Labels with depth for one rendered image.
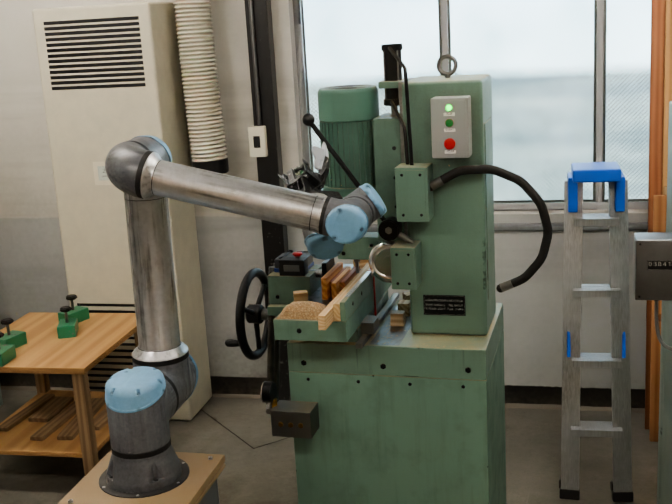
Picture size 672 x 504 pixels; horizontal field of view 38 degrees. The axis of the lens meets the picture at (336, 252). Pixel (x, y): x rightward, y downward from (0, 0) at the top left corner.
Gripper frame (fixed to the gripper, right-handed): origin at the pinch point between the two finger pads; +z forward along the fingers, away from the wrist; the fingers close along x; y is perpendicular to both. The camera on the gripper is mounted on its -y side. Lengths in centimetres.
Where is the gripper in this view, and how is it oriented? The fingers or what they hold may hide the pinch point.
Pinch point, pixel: (304, 159)
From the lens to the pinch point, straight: 265.0
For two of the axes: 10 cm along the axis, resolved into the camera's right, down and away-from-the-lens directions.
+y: -6.3, -4.5, -6.3
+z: -2.0, -7.0, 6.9
